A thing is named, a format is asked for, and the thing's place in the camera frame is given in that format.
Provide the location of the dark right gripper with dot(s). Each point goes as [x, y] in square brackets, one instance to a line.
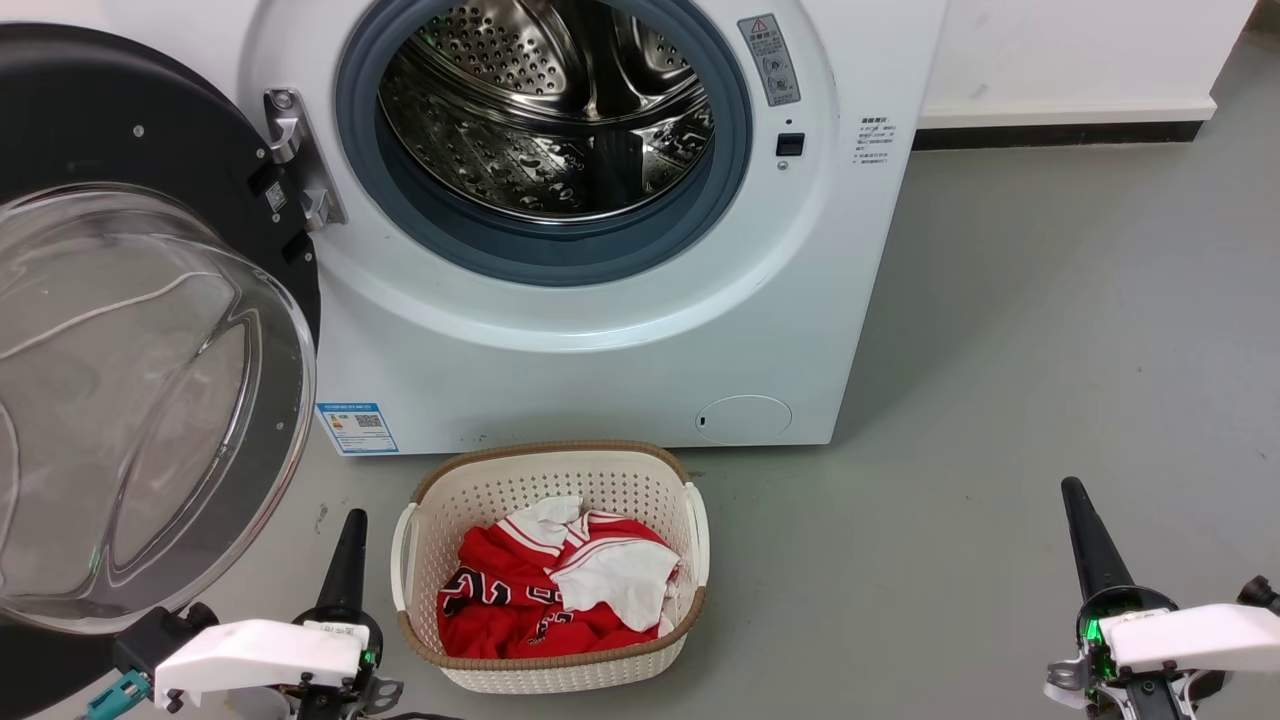
[1090, 640]

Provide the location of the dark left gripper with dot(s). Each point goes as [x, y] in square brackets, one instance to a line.
[374, 640]

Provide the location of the black round glass washer door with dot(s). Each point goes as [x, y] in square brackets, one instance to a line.
[150, 130]

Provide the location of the white front-load washing machine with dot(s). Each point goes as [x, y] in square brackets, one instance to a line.
[600, 380]

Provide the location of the silver metal door hinge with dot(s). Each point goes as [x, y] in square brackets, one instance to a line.
[300, 150]

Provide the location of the black door latch socket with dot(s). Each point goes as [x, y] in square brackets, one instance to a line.
[790, 144]

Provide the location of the blue energy label sticker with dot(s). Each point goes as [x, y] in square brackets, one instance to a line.
[357, 428]

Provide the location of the red and white jersey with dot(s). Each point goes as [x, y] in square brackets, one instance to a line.
[500, 580]

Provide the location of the cream perforated laundry basket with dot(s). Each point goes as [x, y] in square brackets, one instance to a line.
[500, 485]

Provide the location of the round white filter cover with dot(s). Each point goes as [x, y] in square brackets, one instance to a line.
[744, 420]

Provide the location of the small printed text sticker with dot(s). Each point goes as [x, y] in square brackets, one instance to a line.
[874, 140]

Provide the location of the grey warning label sticker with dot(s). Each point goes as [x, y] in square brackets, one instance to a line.
[770, 60]

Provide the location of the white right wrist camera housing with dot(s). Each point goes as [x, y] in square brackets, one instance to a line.
[1200, 635]

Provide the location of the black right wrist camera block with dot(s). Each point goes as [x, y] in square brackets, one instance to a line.
[1260, 593]

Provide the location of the black wrist camera block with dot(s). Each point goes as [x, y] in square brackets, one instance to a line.
[1260, 593]
[150, 635]

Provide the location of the black left wrist camera block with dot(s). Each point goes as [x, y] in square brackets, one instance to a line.
[150, 635]

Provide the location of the black wall baseboard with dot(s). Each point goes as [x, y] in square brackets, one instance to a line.
[1050, 136]

